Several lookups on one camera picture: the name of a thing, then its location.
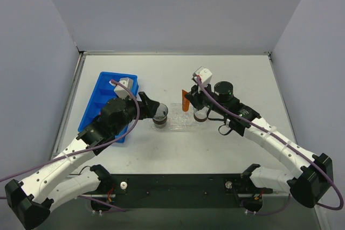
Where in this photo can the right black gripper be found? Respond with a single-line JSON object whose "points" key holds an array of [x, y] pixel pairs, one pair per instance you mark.
{"points": [[198, 98]]}

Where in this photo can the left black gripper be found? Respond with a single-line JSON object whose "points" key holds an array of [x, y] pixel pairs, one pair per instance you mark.
{"points": [[142, 106]]}

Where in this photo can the dark tinted cup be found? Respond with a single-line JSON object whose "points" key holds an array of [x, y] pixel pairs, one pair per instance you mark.
{"points": [[161, 116]]}

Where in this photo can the clear textured oval tray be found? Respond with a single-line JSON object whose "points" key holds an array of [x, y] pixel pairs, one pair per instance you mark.
{"points": [[178, 120]]}

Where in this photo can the clear cup brown base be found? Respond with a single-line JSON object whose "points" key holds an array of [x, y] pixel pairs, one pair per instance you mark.
{"points": [[200, 115]]}

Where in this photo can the orange toothpaste tube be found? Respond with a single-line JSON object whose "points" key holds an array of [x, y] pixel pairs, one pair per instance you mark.
{"points": [[185, 101]]}

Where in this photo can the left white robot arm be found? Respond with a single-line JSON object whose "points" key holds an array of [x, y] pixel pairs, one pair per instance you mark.
{"points": [[34, 198]]}

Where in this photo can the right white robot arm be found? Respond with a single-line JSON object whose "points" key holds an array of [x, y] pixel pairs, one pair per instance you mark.
{"points": [[308, 176]]}

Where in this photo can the blue plastic bin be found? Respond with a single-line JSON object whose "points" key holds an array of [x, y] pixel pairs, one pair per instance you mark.
{"points": [[102, 92]]}

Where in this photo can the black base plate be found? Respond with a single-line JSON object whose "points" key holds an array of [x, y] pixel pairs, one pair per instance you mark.
{"points": [[165, 191]]}

